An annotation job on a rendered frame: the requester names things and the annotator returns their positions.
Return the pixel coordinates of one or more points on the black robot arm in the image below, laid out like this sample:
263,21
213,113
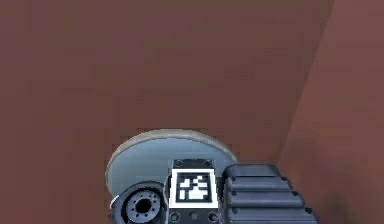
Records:
253,196

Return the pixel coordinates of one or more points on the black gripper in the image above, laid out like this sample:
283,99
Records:
141,206

